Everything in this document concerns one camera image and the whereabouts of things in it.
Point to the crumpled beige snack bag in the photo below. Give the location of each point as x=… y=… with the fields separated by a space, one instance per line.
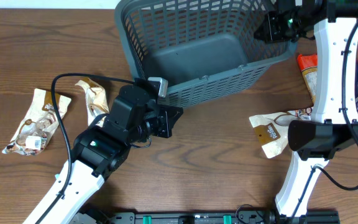
x=95 y=98

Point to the orange cracker tube pack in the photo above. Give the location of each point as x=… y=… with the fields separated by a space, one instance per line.
x=308 y=65

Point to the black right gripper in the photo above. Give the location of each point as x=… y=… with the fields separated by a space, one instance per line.
x=270 y=28

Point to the flat beige mushroom pouch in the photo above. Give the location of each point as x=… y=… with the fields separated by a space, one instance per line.
x=37 y=127

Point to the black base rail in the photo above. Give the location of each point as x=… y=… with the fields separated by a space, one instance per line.
x=244 y=214

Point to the beige mushroom pouch brown label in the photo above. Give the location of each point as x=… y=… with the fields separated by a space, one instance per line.
x=272 y=129

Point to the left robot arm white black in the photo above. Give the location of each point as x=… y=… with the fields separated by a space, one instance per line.
x=135 y=116

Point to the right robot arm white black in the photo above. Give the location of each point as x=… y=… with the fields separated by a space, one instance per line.
x=333 y=125

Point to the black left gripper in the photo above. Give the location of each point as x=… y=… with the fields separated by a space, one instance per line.
x=168 y=117

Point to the grey plastic lattice basket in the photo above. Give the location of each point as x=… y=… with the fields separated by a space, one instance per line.
x=205 y=49

